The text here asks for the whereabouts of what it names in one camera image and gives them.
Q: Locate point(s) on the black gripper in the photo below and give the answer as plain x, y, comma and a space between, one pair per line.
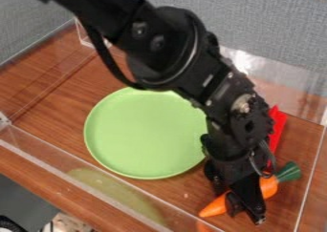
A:
236, 144

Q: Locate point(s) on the orange toy carrot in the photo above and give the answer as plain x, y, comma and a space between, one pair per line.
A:
288, 173

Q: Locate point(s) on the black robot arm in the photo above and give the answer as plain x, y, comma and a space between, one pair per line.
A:
158, 49

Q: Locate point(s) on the red plastic block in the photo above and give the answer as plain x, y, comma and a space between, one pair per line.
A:
279, 118

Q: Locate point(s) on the green round plate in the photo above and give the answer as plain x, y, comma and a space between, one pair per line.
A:
142, 134

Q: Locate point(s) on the clear acrylic barrier wall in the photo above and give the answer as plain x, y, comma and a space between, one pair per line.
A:
51, 86

